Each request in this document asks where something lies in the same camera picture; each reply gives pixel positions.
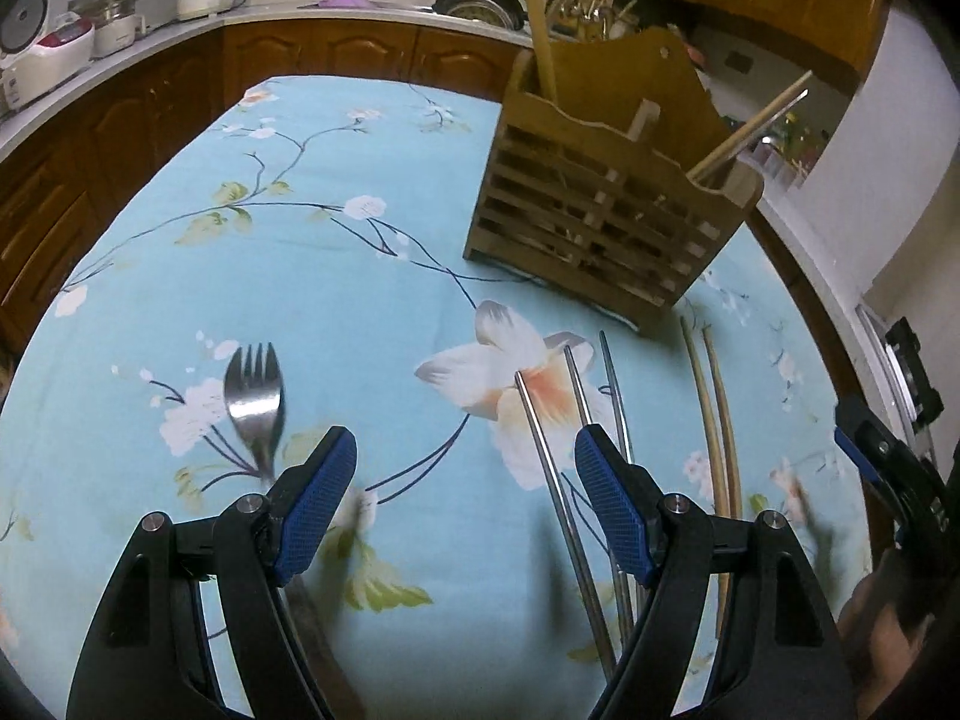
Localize metal fork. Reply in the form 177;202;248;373
223;341;362;720

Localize wooden chopstick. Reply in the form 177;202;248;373
677;313;734;639
701;327;743;520

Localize metal spoon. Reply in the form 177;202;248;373
686;70;814;184

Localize metal chopstick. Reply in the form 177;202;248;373
563;344;646;652
514;372;617;683
597;328;651;616

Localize blue floral tablecloth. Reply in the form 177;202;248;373
2;76;871;718

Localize wooden utensil holder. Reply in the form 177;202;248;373
464;28;763;327

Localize long wooden spoon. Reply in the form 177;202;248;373
526;0;558;104

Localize countertop utensil rack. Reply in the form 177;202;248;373
545;0;635;43

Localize purple cutting mat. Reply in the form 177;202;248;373
317;0;379;10

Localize small white cooker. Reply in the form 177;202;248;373
93;8;143;59

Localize black wok pan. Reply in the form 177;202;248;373
433;0;526;31

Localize white rice cooker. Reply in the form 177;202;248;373
2;0;94;112

